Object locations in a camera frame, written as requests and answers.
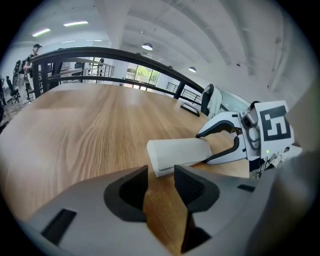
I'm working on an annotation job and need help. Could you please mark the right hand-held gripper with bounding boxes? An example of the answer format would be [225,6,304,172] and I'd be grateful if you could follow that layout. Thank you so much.
[195,99,296,166]

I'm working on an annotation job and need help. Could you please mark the large window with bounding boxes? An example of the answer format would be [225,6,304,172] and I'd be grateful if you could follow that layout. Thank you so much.
[126,62,161,87]

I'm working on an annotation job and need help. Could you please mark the white rectangular block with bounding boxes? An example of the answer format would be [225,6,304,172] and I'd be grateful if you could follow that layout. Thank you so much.
[146,137,213,178]

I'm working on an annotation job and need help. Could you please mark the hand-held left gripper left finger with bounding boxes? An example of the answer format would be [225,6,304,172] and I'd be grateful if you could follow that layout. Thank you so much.
[23,164,164,256]

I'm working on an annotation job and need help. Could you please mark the black curved railing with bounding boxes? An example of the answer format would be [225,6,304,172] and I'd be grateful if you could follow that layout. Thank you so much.
[29,46,208,101]

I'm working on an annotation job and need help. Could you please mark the black swivel chair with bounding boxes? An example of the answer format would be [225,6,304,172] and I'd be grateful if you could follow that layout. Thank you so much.
[6,76,21,105]

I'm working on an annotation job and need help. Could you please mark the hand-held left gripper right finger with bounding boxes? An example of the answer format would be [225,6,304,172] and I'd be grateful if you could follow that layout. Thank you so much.
[173,164,265,256]

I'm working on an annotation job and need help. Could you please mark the ceiling light strip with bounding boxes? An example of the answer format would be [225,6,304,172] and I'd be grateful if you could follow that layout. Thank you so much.
[63,20,89,28]
[31,28,52,38]

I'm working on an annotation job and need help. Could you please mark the white cloth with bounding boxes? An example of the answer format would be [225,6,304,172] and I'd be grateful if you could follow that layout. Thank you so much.
[208,87,223,118]

